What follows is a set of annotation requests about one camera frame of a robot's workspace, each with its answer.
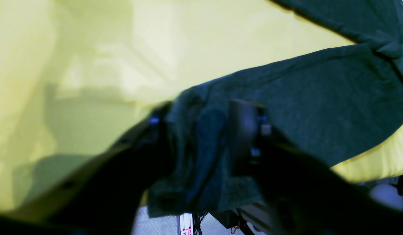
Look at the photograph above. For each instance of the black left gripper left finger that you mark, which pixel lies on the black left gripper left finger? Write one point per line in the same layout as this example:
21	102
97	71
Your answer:
102	196

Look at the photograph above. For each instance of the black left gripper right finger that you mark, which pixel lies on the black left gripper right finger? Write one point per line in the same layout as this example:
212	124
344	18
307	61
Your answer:
302	195

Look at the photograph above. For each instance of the dark grey long-sleeve T-shirt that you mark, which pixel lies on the dark grey long-sleeve T-shirt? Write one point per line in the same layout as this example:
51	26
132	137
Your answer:
343	105

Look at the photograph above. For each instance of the yellow table cloth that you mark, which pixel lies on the yellow table cloth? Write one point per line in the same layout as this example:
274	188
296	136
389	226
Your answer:
76	74

